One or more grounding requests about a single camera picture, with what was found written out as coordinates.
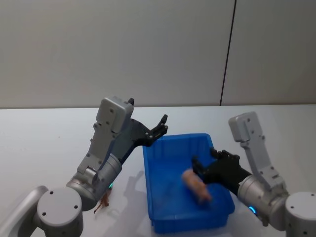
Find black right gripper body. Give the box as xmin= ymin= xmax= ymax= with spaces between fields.
xmin=200 ymin=157 xmax=252 ymax=196

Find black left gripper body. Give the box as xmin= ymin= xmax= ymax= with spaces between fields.
xmin=110 ymin=118 xmax=152 ymax=166

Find pink toy pig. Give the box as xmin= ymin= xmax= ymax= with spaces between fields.
xmin=181 ymin=169 xmax=213 ymax=205

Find blue plastic bin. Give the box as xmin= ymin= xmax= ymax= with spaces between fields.
xmin=142 ymin=133 xmax=236 ymax=234

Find brown toy animal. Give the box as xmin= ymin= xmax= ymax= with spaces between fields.
xmin=93 ymin=190 xmax=111 ymax=214

